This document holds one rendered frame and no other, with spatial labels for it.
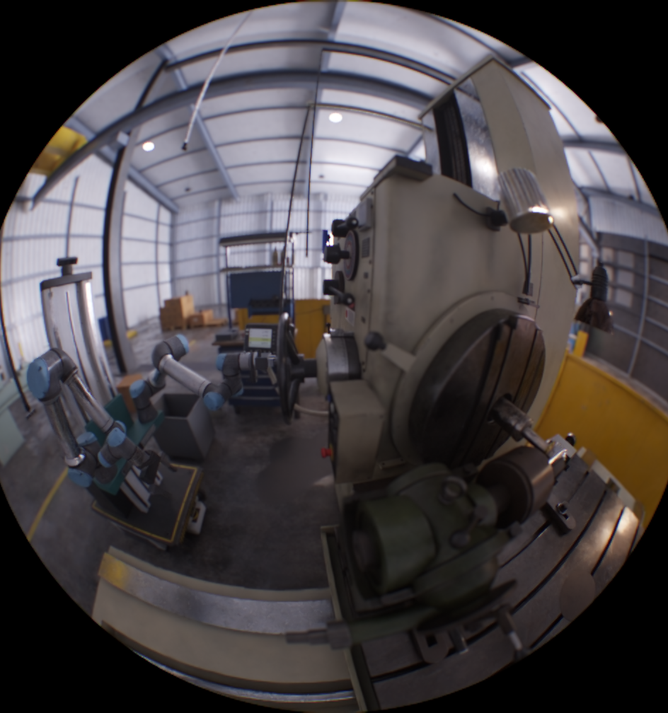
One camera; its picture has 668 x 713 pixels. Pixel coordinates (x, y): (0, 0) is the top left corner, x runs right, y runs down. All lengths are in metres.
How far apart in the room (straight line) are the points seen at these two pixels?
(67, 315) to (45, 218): 9.16
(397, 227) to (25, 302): 9.51
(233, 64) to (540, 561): 9.61
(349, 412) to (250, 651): 0.89
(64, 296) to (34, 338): 8.18
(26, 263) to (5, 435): 5.88
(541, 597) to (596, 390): 2.13
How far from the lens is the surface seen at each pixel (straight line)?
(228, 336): 2.37
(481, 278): 0.64
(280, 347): 0.56
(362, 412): 0.45
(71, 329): 1.36
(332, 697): 0.97
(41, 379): 0.90
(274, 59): 8.63
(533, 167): 1.11
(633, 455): 2.76
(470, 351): 0.50
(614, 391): 2.64
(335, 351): 0.64
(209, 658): 1.01
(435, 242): 0.54
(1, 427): 5.17
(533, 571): 0.83
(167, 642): 1.08
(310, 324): 3.31
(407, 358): 0.49
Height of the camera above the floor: 1.60
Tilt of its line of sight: 22 degrees down
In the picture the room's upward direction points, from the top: 2 degrees clockwise
